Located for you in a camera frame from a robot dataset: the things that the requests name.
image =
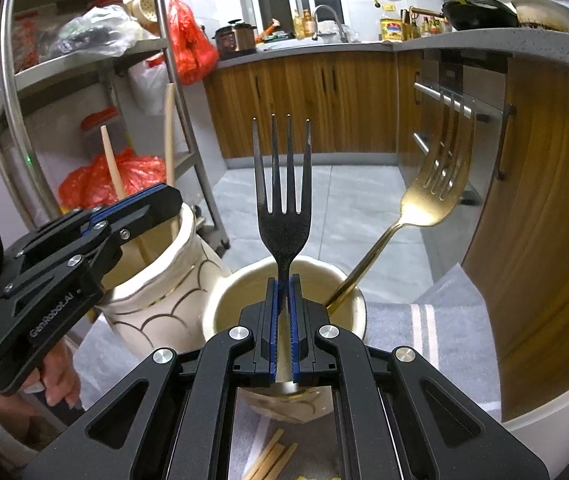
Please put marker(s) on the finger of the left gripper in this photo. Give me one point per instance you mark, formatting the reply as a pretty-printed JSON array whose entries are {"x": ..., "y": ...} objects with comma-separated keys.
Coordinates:
[
  {"x": 138, "y": 213},
  {"x": 114, "y": 241}
]

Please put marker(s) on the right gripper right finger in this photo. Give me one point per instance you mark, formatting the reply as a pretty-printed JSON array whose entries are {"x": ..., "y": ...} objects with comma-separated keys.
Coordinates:
[{"x": 396, "y": 415}]

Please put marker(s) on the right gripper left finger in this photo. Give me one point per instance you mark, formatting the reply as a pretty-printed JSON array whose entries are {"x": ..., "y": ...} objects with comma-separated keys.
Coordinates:
[{"x": 171, "y": 416}]

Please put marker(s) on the wooden chopstick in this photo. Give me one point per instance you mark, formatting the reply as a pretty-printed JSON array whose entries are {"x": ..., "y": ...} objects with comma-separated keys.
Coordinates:
[
  {"x": 169, "y": 141},
  {"x": 275, "y": 471},
  {"x": 266, "y": 450},
  {"x": 119, "y": 186}
]

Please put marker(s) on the dark steel fork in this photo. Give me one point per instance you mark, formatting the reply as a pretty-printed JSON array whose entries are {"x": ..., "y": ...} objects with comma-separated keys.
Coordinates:
[{"x": 284, "y": 229}]

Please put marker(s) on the wooden kitchen cabinets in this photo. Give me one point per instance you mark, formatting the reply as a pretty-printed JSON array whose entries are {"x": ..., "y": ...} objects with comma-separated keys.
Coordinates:
[{"x": 514, "y": 248}]

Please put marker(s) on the kitchen faucet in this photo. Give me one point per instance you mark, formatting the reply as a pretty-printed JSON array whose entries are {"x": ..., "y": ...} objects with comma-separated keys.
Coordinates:
[{"x": 326, "y": 22}]

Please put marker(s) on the person's left hand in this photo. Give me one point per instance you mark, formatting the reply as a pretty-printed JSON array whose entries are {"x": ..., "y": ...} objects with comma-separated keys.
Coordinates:
[{"x": 57, "y": 375}]

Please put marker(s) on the wooden chopstick in holder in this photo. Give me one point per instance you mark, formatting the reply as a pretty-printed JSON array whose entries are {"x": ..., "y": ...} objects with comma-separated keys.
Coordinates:
[{"x": 119, "y": 186}]

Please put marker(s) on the red plastic bag low shelf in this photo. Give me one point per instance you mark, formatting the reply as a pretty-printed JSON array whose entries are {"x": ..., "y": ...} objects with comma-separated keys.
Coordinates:
[{"x": 92, "y": 185}]

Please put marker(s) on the grey plaid table mat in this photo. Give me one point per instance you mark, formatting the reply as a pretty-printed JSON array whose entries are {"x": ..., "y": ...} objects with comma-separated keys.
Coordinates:
[{"x": 448, "y": 325}]

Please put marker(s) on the steel shelving rack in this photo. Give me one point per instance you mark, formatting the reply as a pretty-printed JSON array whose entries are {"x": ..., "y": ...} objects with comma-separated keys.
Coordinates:
[{"x": 40, "y": 137}]

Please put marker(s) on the red plastic bag hanging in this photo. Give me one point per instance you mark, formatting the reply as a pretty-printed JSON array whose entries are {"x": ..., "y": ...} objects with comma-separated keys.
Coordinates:
[{"x": 194, "y": 54}]

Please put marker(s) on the electric pressure cooker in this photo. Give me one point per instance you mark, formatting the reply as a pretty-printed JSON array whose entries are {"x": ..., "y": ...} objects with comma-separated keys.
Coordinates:
[{"x": 235, "y": 39}]

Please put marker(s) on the clear plastic bag on shelf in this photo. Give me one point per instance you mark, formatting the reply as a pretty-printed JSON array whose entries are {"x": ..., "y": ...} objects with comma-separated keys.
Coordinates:
[{"x": 103, "y": 30}]

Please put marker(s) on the gold metal fork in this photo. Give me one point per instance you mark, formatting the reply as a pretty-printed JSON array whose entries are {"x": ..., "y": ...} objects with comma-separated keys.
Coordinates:
[{"x": 432, "y": 195}]

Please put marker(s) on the yellow tin container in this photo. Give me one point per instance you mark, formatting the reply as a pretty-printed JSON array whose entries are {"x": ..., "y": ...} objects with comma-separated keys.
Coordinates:
[{"x": 391, "y": 29}]

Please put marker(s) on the built-in steel oven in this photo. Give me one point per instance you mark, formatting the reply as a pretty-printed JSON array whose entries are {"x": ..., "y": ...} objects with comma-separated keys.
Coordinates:
[{"x": 465, "y": 92}]

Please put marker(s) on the black wok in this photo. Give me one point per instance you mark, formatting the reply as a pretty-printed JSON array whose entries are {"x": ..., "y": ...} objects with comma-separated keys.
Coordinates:
[{"x": 477, "y": 14}]

